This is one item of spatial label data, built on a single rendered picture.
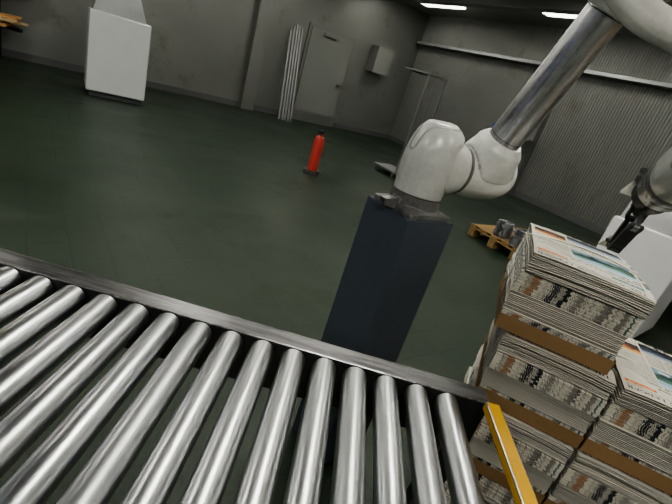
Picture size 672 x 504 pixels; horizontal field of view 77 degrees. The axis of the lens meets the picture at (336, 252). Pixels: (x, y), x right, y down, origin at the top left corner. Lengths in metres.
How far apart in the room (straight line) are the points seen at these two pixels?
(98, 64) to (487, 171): 6.75
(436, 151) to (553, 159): 8.69
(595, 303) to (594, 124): 8.59
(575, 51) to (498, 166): 0.33
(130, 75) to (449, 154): 6.69
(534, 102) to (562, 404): 0.81
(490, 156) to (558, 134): 8.63
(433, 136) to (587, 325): 0.63
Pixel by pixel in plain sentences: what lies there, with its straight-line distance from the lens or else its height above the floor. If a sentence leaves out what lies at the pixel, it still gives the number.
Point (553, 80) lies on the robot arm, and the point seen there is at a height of 1.45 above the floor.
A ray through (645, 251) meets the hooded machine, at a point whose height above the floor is 0.74.
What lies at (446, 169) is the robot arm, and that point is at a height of 1.16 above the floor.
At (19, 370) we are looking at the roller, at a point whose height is 0.80.
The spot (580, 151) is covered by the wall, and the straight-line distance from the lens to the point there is 9.70.
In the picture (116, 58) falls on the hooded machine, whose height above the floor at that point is 0.60.
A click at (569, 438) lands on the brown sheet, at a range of 1.38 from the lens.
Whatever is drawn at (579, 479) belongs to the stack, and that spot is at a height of 0.53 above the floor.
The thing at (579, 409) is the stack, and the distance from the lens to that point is 1.33.
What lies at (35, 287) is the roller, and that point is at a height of 0.80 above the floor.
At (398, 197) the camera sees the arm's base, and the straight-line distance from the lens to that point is 1.27.
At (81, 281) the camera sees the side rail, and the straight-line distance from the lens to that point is 1.00.
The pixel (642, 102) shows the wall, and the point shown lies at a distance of 9.51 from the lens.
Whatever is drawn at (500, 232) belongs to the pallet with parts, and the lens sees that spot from 5.27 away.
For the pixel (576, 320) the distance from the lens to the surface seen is 1.22.
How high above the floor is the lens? 1.31
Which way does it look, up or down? 22 degrees down
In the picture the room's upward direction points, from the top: 17 degrees clockwise
